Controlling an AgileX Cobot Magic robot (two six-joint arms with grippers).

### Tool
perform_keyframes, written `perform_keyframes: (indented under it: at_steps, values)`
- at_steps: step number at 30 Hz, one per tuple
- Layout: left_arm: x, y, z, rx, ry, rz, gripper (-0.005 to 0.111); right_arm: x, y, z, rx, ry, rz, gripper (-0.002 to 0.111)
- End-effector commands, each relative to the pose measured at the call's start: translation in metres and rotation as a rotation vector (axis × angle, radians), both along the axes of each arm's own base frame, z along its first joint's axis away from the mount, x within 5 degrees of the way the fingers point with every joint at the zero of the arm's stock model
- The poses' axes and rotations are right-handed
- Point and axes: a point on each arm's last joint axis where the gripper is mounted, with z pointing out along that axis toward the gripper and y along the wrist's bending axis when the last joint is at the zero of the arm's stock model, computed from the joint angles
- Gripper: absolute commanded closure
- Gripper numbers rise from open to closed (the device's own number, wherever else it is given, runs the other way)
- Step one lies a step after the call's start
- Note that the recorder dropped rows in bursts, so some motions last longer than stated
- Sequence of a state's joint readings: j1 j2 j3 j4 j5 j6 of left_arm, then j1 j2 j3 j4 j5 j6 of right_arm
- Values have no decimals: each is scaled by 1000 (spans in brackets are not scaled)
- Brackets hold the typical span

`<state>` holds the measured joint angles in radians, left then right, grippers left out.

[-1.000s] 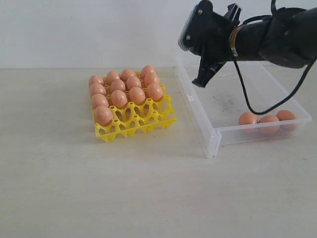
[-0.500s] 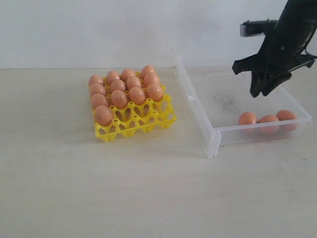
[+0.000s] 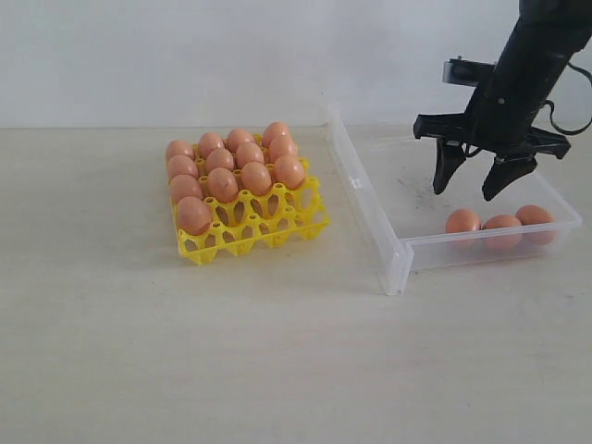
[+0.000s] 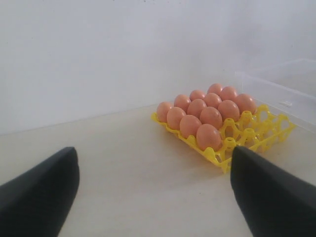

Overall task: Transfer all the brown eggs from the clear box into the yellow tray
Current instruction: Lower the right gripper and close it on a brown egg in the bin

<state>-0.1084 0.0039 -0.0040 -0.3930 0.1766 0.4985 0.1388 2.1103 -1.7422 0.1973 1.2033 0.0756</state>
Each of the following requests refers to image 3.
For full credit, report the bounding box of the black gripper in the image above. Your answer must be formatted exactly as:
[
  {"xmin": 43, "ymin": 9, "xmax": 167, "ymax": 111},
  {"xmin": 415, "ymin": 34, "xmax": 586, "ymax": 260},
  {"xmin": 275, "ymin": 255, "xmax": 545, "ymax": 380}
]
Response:
[{"xmin": 413, "ymin": 27, "xmax": 574, "ymax": 202}]

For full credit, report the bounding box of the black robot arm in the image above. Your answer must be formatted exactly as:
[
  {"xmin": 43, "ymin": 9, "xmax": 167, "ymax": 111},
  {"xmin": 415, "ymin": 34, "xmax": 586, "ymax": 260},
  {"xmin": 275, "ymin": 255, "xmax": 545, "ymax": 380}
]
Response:
[{"xmin": 413, "ymin": 1, "xmax": 591, "ymax": 201}]

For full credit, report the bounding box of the clear plastic box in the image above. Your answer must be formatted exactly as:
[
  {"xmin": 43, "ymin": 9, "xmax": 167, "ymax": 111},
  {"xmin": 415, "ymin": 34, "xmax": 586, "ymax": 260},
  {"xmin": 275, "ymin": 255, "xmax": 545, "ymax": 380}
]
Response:
[{"xmin": 327, "ymin": 105, "xmax": 582, "ymax": 295}]

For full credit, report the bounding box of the yellow plastic egg tray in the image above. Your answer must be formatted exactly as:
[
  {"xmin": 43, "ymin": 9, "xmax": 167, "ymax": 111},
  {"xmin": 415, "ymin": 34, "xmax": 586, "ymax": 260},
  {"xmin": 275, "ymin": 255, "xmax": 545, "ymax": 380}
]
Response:
[{"xmin": 170, "ymin": 134, "xmax": 329, "ymax": 265}]

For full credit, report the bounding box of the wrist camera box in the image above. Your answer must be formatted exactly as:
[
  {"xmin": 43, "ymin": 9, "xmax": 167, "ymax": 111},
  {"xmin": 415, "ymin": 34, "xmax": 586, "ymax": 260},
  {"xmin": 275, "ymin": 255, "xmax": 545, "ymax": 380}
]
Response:
[{"xmin": 442, "ymin": 57, "xmax": 495, "ymax": 88}]

